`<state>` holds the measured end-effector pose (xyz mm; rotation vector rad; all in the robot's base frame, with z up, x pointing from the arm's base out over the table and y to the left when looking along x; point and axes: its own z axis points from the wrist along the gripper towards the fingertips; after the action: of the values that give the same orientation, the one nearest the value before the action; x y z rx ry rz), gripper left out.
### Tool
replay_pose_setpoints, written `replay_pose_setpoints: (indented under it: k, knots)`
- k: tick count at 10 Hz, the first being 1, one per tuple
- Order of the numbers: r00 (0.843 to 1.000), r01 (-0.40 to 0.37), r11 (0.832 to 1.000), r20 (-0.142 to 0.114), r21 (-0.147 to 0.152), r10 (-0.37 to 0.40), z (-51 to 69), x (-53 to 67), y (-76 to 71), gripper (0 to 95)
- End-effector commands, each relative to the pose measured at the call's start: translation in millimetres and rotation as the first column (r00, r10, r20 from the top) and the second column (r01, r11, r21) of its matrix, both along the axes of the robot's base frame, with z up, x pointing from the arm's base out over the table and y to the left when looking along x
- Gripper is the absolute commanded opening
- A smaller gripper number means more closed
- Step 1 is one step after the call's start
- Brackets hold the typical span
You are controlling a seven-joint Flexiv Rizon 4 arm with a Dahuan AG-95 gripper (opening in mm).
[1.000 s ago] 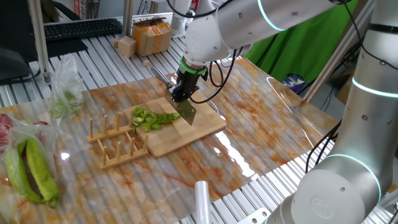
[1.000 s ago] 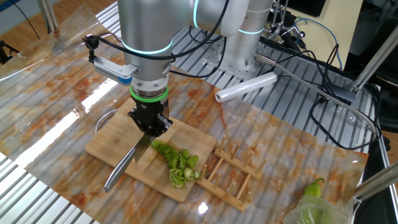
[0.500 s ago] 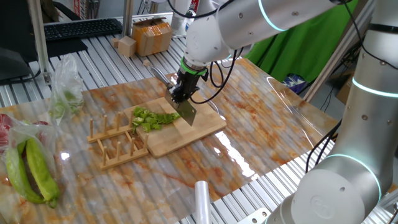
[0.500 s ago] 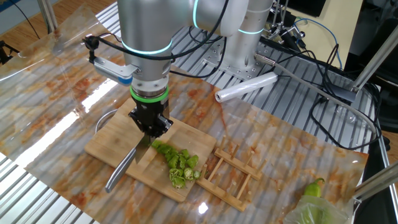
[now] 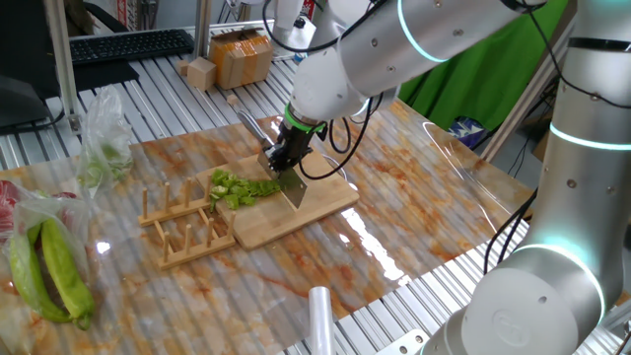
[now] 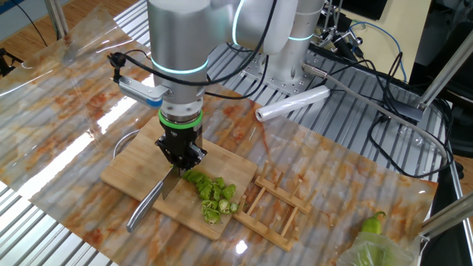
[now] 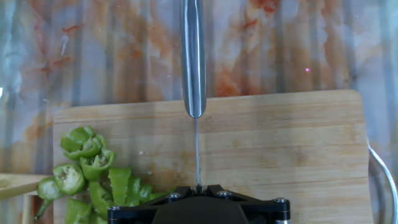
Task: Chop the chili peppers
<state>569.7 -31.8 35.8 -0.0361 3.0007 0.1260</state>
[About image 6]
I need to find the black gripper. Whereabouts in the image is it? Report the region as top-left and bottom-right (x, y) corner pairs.
(154, 126), (208, 172)

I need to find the steel kitchen knife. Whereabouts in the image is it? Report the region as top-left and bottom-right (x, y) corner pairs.
(126, 129), (204, 234)

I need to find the wooden cutting board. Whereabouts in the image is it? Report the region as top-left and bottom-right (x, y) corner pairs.
(100, 116), (259, 242)

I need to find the wooden peg rack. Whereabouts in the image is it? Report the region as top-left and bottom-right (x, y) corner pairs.
(232, 160), (318, 253)

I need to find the marbled plastic table sheet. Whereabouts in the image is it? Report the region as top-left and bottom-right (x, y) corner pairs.
(0, 5), (439, 266)

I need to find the white plastic bag roll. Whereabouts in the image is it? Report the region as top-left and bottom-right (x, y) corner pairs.
(254, 85), (331, 123)

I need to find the silver tripod leg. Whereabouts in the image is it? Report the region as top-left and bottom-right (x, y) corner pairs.
(44, 0), (70, 40)

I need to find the black tripod part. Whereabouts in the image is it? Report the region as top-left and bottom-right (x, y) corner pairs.
(0, 47), (24, 78)

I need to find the metal clamp stand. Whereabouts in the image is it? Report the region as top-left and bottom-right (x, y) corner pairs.
(321, 0), (367, 60)

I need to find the green pepper with curled stem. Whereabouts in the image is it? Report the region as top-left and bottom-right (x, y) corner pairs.
(360, 210), (387, 236)

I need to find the clear plastic bag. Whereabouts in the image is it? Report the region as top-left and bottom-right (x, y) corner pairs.
(336, 231), (417, 266)

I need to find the green pepper inside bag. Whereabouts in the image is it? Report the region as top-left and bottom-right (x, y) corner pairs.
(353, 239), (387, 266)

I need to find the black monitor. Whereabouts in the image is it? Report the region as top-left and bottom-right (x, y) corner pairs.
(339, 0), (389, 21)

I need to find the beige panel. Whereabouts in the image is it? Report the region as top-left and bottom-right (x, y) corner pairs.
(343, 0), (432, 83)

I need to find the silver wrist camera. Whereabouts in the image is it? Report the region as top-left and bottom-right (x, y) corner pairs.
(117, 75), (171, 109)

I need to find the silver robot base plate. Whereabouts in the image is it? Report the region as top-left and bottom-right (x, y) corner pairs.
(238, 47), (322, 97)

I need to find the black camera cable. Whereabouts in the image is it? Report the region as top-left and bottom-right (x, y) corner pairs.
(106, 0), (279, 100)

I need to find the grey cable hose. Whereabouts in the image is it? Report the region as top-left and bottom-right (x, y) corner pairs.
(302, 63), (451, 160)

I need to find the black cable loop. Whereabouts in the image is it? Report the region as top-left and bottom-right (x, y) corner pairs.
(310, 44), (455, 180)

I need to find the blue cable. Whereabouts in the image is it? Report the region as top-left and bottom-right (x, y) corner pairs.
(349, 20), (407, 83)

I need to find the aluminium frame pole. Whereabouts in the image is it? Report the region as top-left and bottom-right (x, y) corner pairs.
(393, 29), (473, 122)
(419, 191), (473, 241)

